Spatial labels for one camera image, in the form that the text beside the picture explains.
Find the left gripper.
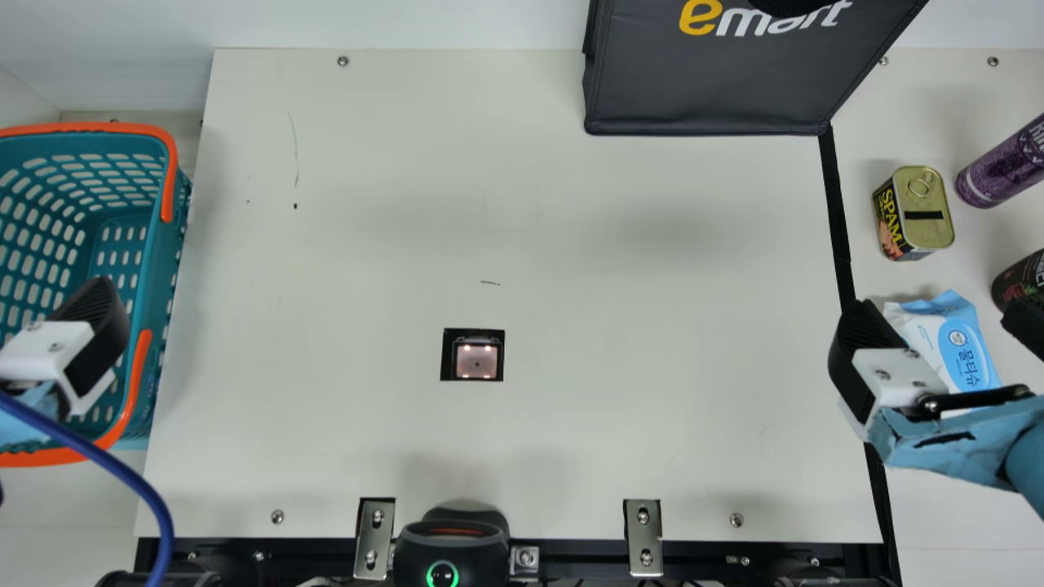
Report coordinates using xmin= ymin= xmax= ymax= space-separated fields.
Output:
xmin=0 ymin=276 xmax=133 ymax=452

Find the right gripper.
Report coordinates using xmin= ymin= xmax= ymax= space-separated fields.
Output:
xmin=827 ymin=298 xmax=1044 ymax=520

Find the light blue wet wipes pack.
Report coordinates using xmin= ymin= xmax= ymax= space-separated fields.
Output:
xmin=881 ymin=289 xmax=1004 ymax=396

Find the teal shopping basket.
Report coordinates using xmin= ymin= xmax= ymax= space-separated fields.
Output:
xmin=0 ymin=122 xmax=192 ymax=468

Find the rectangular gold tin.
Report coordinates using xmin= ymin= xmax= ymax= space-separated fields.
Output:
xmin=871 ymin=166 xmax=956 ymax=262

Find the black strip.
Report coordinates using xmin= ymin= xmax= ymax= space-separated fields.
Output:
xmin=818 ymin=122 xmax=902 ymax=587

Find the purple can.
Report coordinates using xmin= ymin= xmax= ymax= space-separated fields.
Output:
xmin=955 ymin=113 xmax=1044 ymax=210

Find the dark grey bag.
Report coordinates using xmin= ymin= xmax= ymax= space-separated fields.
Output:
xmin=582 ymin=0 xmax=931 ymax=136

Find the small square scanner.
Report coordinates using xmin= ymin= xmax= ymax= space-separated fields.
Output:
xmin=440 ymin=328 xmax=506 ymax=382

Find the black device with green light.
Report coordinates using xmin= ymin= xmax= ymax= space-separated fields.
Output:
xmin=394 ymin=501 xmax=512 ymax=587

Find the blue cable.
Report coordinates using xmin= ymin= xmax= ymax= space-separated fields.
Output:
xmin=0 ymin=390 xmax=176 ymax=587

